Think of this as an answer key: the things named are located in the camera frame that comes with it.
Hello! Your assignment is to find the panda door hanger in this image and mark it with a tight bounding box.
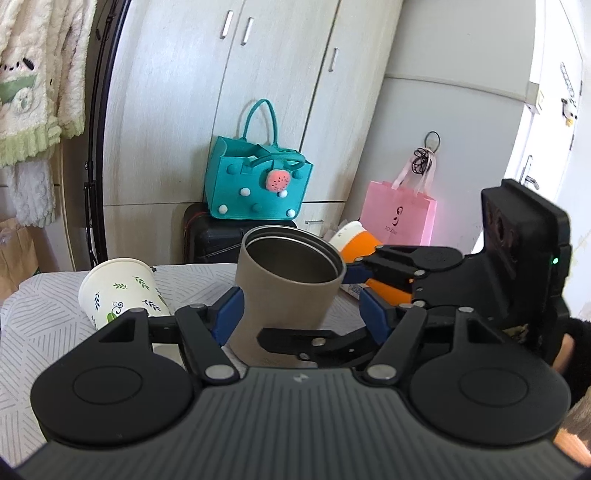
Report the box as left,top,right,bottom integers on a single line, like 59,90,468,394
560,61,581,127

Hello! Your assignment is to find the light wood wardrobe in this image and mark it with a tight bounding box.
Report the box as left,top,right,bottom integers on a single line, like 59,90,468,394
99,0,405,273

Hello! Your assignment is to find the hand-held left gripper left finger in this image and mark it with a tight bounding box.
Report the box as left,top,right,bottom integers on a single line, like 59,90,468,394
97,286,246,387

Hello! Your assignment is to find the orange and white paper cup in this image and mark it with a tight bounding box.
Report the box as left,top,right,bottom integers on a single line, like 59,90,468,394
328,220,414,306

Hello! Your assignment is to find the white fleece towel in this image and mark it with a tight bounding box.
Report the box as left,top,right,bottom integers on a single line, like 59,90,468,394
8,159,62,228

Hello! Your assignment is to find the teal felt tote bag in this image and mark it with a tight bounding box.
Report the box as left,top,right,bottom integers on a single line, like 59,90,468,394
204,97,314,220

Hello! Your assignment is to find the beige metal tumbler cup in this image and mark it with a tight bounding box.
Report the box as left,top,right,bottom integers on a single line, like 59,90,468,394
229,224,347,368

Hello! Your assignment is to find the white door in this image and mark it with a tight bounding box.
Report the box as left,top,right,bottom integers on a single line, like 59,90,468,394
501,0,586,259

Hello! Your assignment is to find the pink paper gift bag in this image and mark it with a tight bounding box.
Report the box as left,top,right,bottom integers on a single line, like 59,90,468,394
359,156,438,247

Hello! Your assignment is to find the brown paper bag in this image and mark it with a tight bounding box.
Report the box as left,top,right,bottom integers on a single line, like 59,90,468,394
0,216,41,303

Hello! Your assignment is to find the fluffy white and green robe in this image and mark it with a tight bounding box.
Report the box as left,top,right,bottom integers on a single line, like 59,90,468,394
0,0,98,169

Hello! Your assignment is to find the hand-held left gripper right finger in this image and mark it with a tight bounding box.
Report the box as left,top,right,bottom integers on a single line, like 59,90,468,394
359,288,507,387

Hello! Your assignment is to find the silver door handle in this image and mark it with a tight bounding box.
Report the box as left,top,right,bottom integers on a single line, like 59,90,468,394
521,155,540,190

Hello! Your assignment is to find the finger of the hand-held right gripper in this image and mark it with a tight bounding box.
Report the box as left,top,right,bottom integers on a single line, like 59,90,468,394
344,244,464,308
257,327,376,369

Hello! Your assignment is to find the white leaf-print paper cup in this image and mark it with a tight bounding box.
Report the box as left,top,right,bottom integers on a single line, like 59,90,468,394
78,258,174,331

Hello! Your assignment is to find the person's right forearm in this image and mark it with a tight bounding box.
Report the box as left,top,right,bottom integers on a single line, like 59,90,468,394
551,316,591,409

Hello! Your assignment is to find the black suitcase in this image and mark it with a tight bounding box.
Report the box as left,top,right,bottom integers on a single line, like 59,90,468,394
182,202,299,265

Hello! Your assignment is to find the white patterned tablecloth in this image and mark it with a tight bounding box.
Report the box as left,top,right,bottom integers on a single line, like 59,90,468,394
0,262,366,468

